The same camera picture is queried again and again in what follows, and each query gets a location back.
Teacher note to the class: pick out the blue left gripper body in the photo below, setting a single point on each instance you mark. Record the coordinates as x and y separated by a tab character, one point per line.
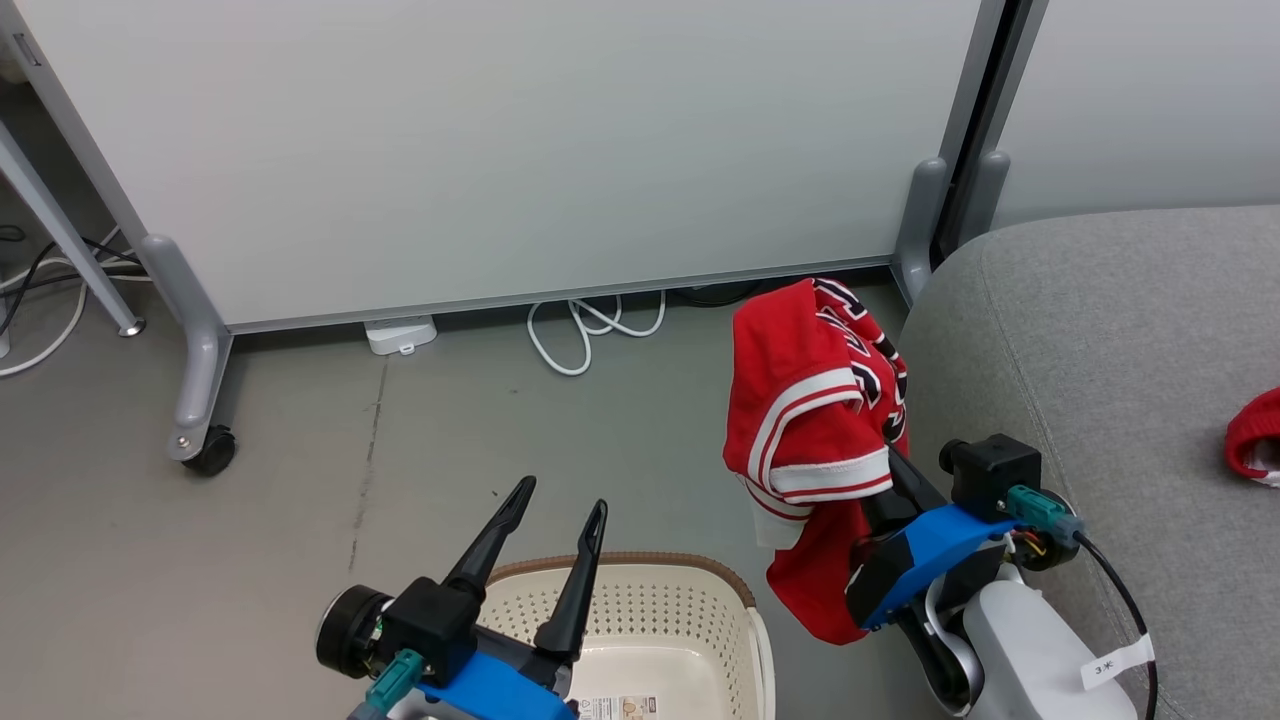
500	695

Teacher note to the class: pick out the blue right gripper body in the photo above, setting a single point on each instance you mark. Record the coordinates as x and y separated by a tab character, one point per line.
935	545

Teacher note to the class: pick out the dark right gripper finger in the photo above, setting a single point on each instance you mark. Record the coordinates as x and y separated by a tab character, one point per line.
912	490

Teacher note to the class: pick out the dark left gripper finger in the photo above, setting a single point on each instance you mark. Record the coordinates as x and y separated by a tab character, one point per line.
578	600
490	550

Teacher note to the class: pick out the red jersey with white trim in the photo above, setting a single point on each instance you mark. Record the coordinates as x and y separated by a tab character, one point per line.
800	400

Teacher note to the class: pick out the plain red shorts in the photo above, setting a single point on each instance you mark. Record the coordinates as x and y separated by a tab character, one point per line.
1255	435

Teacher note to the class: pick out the cream perforated laundry basket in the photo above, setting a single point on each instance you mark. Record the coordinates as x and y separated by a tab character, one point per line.
660	620

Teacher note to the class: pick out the printed basket label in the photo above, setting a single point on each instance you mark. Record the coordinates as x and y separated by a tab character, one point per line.
615	708

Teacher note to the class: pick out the black round right gripper motor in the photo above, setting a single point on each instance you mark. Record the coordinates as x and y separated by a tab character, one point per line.
1048	555

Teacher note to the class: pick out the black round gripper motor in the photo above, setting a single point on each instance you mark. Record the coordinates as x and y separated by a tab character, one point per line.
1048	555
345	630

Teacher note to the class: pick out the black round left gripper motor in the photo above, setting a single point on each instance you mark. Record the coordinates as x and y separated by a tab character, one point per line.
345	630

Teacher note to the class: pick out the white power strip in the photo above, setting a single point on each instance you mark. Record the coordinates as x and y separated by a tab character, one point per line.
400	335

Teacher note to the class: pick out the short grey partition foot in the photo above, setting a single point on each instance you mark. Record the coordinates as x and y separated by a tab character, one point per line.
922	230
985	195

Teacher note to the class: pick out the grey fabric sofa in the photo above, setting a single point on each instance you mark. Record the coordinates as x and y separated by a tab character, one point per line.
1150	350

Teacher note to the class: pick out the black caster wheel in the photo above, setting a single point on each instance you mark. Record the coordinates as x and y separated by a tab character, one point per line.
212	452

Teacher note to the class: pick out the long grey partition leg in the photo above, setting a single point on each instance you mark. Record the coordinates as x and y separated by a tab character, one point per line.
200	350

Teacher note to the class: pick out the wide white partition panel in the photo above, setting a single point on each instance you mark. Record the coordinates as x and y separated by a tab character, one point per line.
500	150

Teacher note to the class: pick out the narrow white partition panel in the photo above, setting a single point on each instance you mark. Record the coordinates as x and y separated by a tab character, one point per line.
1150	100

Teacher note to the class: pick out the grey metal table leg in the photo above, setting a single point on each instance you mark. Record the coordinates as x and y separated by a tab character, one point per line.
60	220

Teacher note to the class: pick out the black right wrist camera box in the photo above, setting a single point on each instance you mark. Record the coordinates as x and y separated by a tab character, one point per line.
995	475

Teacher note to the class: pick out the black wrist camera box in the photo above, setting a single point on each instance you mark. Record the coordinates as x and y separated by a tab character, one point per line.
430	625
995	475

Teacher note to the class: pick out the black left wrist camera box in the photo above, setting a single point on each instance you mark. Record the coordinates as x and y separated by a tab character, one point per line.
430	625

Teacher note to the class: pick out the teal left camera connector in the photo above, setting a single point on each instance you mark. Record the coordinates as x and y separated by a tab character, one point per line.
395	678

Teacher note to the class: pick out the teal camera connector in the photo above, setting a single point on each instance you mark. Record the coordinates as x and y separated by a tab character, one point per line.
1045	515
395	678

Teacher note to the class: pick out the teal right camera connector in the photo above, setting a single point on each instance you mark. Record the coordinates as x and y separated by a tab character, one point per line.
1045	515

